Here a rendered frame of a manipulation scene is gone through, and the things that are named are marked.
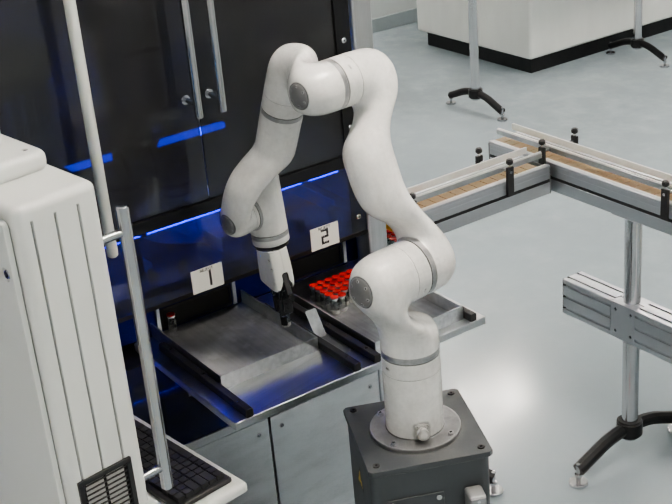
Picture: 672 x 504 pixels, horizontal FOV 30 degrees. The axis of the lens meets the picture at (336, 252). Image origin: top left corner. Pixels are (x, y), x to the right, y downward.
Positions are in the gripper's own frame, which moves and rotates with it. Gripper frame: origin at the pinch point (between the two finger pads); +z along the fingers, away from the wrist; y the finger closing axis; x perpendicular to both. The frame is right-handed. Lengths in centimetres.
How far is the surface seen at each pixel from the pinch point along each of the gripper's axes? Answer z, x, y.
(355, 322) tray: 13.5, 18.8, -4.5
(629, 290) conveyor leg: 47, 115, -26
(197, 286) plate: -1.6, -13.3, -20.1
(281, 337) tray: 12.4, 0.8, -7.8
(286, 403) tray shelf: 13.4, -10.0, 19.1
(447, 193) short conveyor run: 10, 73, -51
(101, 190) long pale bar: -35.6, -32.6, -8.4
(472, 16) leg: 47, 256, -341
